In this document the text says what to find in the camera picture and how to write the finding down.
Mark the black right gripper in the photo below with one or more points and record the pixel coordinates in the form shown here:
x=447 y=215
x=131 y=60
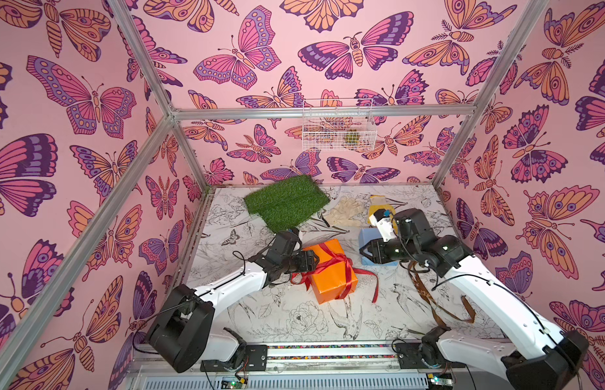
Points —
x=379 y=251

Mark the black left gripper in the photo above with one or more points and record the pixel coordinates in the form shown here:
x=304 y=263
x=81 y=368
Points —
x=306 y=261

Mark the red satin ribbon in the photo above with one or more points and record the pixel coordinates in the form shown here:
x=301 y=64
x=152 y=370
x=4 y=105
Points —
x=341 y=273

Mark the light blue gift box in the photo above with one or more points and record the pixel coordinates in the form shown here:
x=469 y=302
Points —
x=375 y=252

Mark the orange gift box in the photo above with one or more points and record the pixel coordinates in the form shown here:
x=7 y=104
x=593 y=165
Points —
x=329 y=273

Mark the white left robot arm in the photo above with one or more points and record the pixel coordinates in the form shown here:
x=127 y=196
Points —
x=182 y=333

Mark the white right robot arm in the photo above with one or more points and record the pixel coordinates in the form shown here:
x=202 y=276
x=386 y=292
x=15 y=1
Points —
x=538 y=354

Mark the green artificial grass mat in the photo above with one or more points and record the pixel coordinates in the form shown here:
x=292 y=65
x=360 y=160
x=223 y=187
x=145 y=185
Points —
x=287 y=204

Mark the yellow work glove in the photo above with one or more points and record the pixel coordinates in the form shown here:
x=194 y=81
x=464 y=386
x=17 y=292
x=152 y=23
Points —
x=378 y=202

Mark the green object in basket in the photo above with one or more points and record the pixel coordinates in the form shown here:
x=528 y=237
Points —
x=351 y=139

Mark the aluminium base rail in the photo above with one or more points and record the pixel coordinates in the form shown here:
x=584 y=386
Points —
x=323 y=365

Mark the white wire basket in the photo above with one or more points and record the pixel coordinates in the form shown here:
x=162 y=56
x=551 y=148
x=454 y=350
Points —
x=324 y=128

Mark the aluminium frame post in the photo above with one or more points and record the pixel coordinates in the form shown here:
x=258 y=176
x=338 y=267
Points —
x=127 y=25

